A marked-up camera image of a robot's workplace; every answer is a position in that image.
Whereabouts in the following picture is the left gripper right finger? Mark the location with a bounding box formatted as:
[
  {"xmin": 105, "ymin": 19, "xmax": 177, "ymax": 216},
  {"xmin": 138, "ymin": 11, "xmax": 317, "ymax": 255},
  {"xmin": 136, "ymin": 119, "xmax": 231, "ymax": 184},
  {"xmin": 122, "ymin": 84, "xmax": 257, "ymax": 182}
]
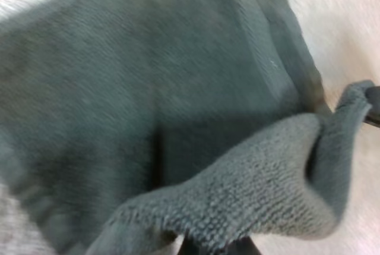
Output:
[{"xmin": 220, "ymin": 235, "xmax": 262, "ymax": 255}]

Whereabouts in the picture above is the grey-green towel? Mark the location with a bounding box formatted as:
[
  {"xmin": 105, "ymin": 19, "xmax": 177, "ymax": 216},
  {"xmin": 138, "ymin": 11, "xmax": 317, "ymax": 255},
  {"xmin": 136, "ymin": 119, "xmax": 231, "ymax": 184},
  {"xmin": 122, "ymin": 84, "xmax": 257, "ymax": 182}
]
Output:
[{"xmin": 0, "ymin": 0, "xmax": 374, "ymax": 255}]

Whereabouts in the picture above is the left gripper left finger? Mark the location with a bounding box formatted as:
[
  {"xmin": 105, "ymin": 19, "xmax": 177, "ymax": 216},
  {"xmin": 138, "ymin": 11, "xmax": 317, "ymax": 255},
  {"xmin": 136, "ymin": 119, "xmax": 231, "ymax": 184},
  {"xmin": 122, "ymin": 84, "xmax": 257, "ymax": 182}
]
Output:
[{"xmin": 178, "ymin": 235, "xmax": 221, "ymax": 255}]

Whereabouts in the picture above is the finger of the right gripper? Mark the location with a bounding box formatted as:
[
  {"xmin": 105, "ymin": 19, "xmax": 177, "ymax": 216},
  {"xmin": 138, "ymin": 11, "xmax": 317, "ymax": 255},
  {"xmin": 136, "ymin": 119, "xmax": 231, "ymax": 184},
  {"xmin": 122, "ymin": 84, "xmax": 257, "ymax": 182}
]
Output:
[{"xmin": 362, "ymin": 84, "xmax": 380, "ymax": 128}]

